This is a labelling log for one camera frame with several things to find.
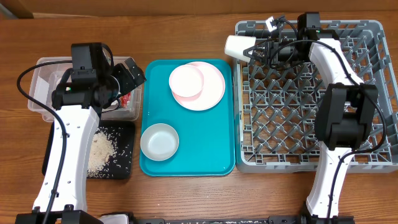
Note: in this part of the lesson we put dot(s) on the red snack wrapper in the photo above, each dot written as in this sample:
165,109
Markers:
125,100

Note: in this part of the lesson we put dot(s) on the large pink plate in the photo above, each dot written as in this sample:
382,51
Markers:
212,92

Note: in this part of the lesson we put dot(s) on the teal serving tray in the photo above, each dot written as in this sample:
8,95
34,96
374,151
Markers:
206,138

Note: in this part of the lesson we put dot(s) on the pale green paper cup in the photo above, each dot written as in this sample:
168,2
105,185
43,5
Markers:
236,44

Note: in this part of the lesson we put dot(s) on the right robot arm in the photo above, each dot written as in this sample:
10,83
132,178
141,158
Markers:
343,121

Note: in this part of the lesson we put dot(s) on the small pink plate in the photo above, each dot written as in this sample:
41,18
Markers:
186,81

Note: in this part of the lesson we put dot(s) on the white rice leftovers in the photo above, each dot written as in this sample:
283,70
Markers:
101,149

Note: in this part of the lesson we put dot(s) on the clear plastic storage bin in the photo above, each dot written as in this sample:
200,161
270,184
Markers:
45,80

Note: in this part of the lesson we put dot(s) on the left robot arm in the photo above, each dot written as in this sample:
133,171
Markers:
63,193

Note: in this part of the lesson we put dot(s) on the grey dishwasher rack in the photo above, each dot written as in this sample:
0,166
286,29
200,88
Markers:
275,110

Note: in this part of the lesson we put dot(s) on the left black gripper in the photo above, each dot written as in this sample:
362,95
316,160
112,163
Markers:
129,81

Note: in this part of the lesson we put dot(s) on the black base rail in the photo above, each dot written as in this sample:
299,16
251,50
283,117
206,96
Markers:
275,219

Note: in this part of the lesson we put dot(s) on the black plastic tray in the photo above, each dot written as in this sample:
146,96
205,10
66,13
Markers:
124,149

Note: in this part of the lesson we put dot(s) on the grey bowl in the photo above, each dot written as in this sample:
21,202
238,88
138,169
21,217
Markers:
159,142

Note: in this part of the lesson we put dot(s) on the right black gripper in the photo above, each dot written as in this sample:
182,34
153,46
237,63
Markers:
268,46

